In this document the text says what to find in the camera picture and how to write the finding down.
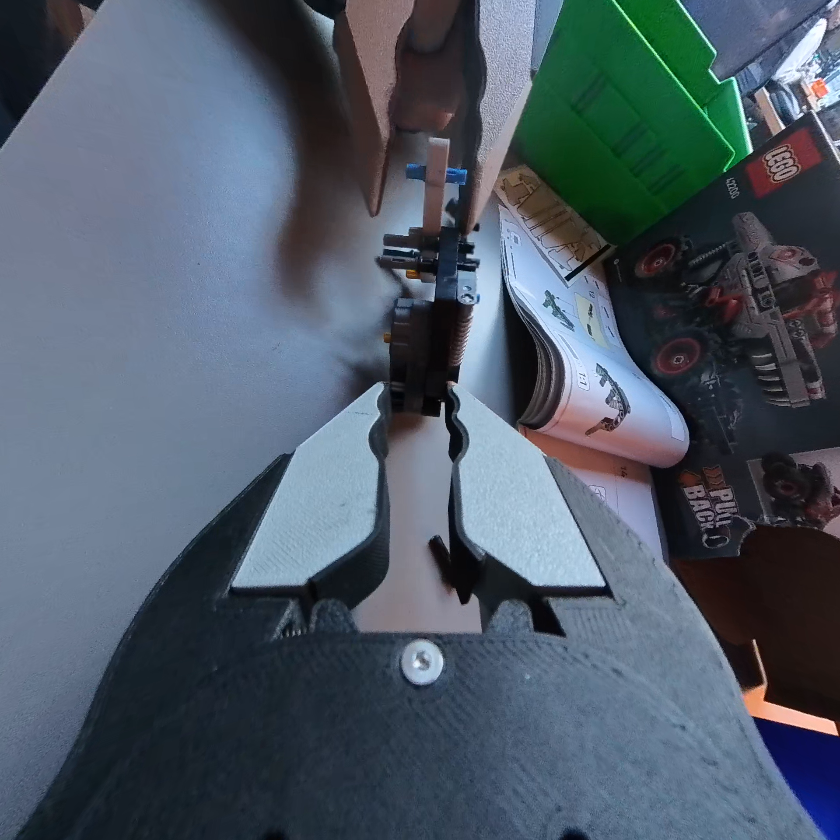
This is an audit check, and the green plastic bin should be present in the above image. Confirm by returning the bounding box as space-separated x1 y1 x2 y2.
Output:
512 0 752 245

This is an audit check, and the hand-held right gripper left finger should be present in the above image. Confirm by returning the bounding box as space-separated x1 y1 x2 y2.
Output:
231 382 392 603

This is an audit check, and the blue object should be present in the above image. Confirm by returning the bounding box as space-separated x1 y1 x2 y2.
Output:
753 717 840 840

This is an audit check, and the dark panel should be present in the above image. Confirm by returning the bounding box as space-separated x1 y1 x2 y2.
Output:
682 0 840 83

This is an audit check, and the black lego set box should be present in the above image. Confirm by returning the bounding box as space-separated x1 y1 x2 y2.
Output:
604 108 840 729

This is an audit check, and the lego instruction booklet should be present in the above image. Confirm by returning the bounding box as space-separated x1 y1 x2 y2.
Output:
495 167 690 468

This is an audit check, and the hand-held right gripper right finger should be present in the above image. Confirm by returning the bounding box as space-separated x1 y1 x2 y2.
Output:
446 385 608 606

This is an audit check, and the grey and black lego assembly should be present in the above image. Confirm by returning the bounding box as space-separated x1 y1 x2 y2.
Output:
377 138 483 417

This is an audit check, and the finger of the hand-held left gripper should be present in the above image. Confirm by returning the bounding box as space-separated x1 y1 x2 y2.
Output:
459 0 565 235
333 0 421 217

